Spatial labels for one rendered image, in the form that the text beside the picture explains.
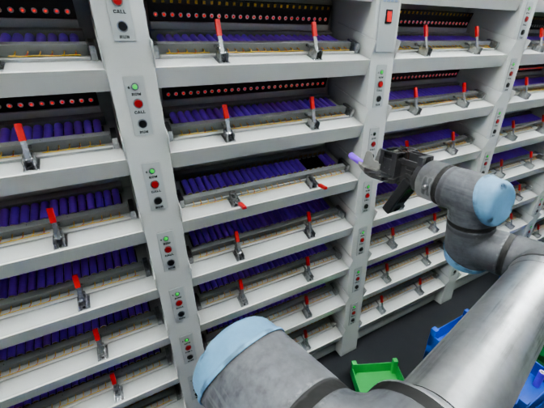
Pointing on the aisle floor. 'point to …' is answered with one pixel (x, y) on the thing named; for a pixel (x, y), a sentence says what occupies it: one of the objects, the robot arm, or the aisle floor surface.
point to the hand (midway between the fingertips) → (364, 165)
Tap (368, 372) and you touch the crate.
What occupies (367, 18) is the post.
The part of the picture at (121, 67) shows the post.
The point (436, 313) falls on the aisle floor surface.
